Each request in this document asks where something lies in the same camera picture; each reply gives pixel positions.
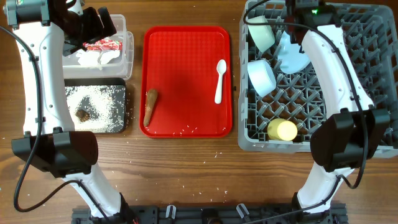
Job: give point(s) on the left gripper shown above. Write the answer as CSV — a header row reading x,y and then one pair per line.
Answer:
x,y
96,31

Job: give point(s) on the large white plate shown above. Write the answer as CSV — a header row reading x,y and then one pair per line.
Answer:
x,y
291,56

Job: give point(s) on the red snack wrapper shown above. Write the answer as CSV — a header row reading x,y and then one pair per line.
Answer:
x,y
104,44

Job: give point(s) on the white napkin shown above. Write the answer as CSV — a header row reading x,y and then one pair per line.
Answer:
x,y
94,58

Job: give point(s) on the mint green bowl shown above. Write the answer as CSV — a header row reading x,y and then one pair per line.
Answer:
x,y
262,35

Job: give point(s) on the white bowl with rice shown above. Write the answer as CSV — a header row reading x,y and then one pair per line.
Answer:
x,y
262,77

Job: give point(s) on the white plastic spoon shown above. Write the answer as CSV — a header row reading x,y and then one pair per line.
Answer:
x,y
221,68

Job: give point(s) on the brown food scrap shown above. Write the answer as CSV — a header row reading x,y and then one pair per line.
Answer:
x,y
82,115

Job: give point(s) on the yellow plastic cup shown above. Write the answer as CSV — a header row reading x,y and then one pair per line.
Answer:
x,y
282,129

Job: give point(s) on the brown carrot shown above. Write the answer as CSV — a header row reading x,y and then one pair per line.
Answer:
x,y
151,98

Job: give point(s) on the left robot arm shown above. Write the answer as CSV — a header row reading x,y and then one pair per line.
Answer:
x,y
46,31

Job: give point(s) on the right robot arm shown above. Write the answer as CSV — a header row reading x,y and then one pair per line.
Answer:
x,y
353,128

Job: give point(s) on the grey dishwasher rack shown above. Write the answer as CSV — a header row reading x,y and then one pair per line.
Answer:
x,y
371,40

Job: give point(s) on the clear plastic bin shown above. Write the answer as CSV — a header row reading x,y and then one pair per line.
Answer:
x,y
120,67

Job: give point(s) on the black plastic tray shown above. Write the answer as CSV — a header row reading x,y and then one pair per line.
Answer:
x,y
121,84

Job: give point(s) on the spilled white rice pile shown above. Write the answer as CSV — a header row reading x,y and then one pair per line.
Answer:
x,y
102,105

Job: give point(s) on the red serving tray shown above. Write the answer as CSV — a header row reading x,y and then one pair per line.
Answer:
x,y
179,62

